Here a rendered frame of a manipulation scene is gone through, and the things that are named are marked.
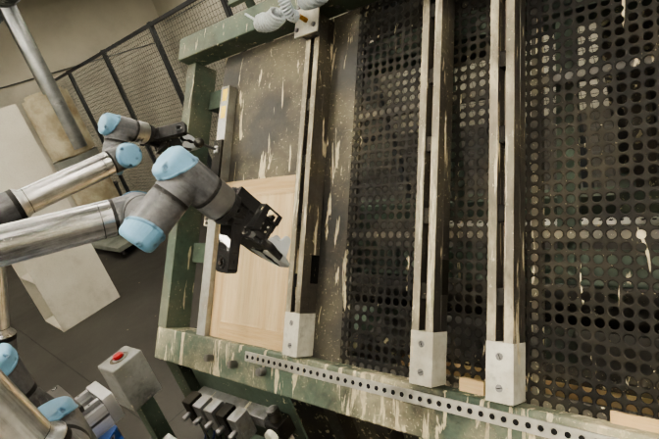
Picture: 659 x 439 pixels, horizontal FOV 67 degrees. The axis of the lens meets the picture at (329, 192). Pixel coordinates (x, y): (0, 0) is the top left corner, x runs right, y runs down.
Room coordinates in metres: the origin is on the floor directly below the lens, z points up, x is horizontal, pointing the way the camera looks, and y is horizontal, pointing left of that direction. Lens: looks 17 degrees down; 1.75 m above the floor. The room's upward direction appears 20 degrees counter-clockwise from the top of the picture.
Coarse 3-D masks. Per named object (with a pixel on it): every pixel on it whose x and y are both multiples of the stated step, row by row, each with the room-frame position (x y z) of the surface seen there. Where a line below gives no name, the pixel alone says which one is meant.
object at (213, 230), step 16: (224, 128) 1.94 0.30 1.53; (224, 144) 1.91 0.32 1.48; (224, 160) 1.89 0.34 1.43; (224, 176) 1.87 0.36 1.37; (208, 224) 1.81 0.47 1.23; (208, 240) 1.78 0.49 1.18; (208, 256) 1.75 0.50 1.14; (208, 272) 1.71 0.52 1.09; (208, 288) 1.68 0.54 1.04; (208, 304) 1.66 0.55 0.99; (208, 320) 1.64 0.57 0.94
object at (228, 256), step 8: (224, 224) 0.96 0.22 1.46; (232, 224) 0.94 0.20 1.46; (240, 224) 0.95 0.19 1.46; (224, 232) 0.96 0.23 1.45; (232, 232) 0.94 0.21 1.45; (240, 232) 0.95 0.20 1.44; (224, 240) 0.95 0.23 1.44; (232, 240) 0.93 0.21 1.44; (240, 240) 0.95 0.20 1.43; (224, 248) 0.94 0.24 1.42; (232, 248) 0.93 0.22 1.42; (224, 256) 0.93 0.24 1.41; (232, 256) 0.92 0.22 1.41; (216, 264) 0.94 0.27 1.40; (224, 264) 0.92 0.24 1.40; (232, 264) 0.92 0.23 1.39; (224, 272) 0.92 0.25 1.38; (232, 272) 0.92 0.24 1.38
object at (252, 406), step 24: (216, 384) 1.50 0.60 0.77; (240, 384) 1.40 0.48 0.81; (192, 408) 1.46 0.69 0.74; (216, 408) 1.38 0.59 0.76; (240, 408) 1.34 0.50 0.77; (264, 408) 1.33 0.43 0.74; (288, 408) 1.26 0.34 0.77; (216, 432) 1.32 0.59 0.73; (240, 432) 1.28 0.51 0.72; (264, 432) 1.40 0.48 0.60; (288, 432) 1.23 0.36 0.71
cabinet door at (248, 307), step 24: (264, 192) 1.68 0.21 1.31; (288, 192) 1.59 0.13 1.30; (288, 216) 1.56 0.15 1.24; (240, 264) 1.64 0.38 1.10; (264, 264) 1.56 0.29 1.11; (216, 288) 1.68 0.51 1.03; (240, 288) 1.60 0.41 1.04; (264, 288) 1.52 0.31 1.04; (216, 312) 1.64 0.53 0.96; (240, 312) 1.55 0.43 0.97; (264, 312) 1.48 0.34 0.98; (216, 336) 1.59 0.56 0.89; (240, 336) 1.51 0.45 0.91; (264, 336) 1.43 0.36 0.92
